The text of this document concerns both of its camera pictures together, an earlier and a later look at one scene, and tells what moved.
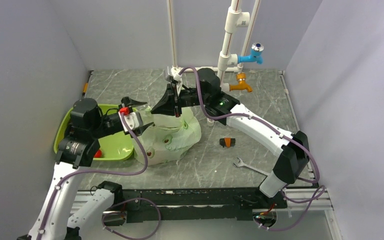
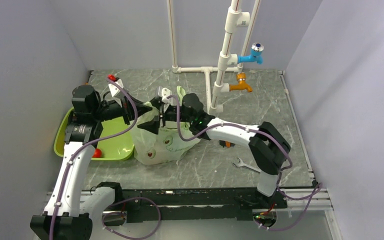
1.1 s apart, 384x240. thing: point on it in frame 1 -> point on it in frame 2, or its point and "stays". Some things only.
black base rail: x=153 y=206 stays
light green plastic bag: x=170 y=138 stays
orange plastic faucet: x=241 y=77 stays
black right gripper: x=167 y=106 -> x=152 y=126
